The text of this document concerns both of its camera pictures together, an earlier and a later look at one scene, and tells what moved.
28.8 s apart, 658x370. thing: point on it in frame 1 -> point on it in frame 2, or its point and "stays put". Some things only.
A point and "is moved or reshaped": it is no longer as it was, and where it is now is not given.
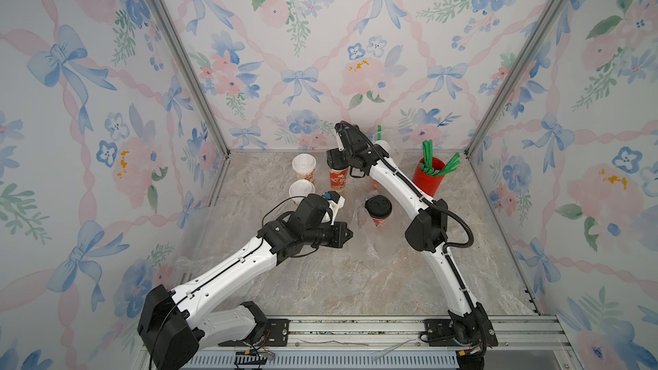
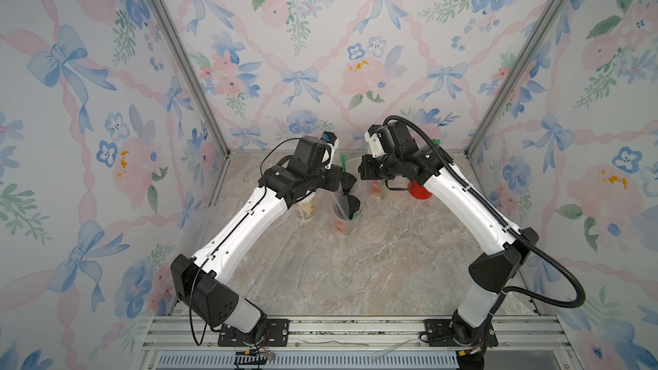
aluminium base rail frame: x=384 y=343 stays put
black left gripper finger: x=343 y=234 -> x=347 y=181
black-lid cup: x=378 y=229 -> x=348 y=202
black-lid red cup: x=379 y=207 -> x=347 y=210
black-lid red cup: x=338 y=178 is moved or reshaped
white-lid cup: x=394 y=145 is moved or reshaped
